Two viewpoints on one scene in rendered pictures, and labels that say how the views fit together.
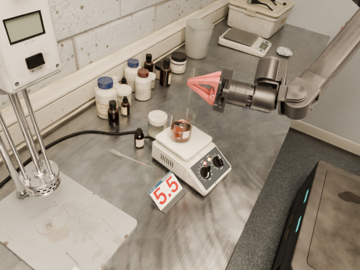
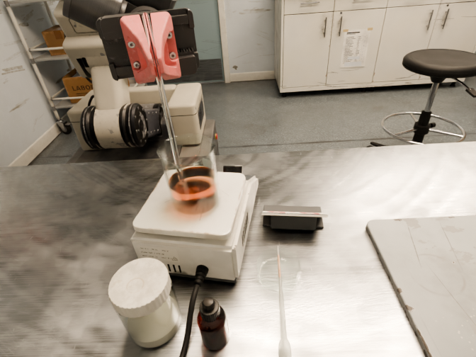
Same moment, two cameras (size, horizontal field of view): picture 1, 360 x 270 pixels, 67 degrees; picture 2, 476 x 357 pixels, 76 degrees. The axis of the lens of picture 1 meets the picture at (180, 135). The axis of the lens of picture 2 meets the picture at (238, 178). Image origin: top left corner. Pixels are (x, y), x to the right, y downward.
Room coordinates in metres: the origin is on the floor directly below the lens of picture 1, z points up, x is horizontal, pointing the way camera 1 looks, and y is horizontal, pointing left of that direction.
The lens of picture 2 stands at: (0.61, 0.29, 1.08)
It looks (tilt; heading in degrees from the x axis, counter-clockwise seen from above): 36 degrees down; 248
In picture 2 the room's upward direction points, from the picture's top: 5 degrees counter-clockwise
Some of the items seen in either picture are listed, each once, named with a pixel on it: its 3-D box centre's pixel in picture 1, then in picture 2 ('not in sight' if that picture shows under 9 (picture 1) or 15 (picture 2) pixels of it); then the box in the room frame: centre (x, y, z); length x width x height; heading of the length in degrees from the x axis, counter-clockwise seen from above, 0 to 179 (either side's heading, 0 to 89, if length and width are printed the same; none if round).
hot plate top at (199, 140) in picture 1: (184, 138); (193, 200); (0.56, -0.01, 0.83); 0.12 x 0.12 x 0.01; 55
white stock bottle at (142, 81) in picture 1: (142, 84); not in sight; (0.84, 0.16, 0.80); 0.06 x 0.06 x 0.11
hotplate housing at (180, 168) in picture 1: (189, 154); (203, 211); (0.54, -0.03, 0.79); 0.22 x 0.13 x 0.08; 55
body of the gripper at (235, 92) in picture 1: (235, 92); (150, 40); (0.55, -0.12, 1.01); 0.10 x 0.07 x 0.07; 171
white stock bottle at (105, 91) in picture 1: (106, 97); not in sight; (0.72, 0.26, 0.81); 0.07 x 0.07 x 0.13
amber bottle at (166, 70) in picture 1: (165, 72); not in sight; (0.95, 0.09, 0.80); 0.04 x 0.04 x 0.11
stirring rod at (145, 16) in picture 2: (188, 102); (168, 120); (0.57, -0.01, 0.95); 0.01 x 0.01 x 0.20
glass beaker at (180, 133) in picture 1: (180, 126); (192, 178); (0.56, 0.00, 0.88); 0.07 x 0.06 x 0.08; 71
